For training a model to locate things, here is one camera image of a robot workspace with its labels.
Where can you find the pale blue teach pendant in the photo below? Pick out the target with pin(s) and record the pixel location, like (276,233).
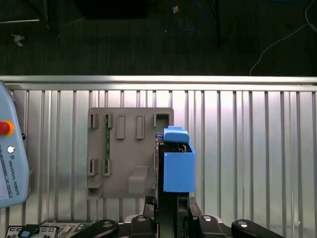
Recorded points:
(15,173)

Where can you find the green RAM stick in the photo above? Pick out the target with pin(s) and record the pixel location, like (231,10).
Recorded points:
(107,146)

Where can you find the hard disk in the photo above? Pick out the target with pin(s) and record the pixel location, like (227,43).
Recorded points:
(179,173)

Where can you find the grey parts rack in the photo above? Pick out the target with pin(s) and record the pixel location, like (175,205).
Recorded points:
(123,153)

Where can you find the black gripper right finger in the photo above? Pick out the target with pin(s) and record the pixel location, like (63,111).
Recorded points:
(208,228)

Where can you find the grey metal bar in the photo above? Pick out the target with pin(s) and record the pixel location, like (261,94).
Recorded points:
(19,21)

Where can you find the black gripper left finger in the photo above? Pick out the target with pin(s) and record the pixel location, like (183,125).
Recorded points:
(142,228)

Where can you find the crumpled grey scrap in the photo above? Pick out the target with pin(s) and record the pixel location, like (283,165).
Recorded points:
(18,38)

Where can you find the black open PC case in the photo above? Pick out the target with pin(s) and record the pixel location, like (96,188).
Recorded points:
(67,229)

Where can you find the metal expansion slot bracket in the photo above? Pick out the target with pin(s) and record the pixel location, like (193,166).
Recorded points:
(12,231)

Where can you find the small blue bracket latch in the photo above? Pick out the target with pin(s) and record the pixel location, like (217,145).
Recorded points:
(24,234)

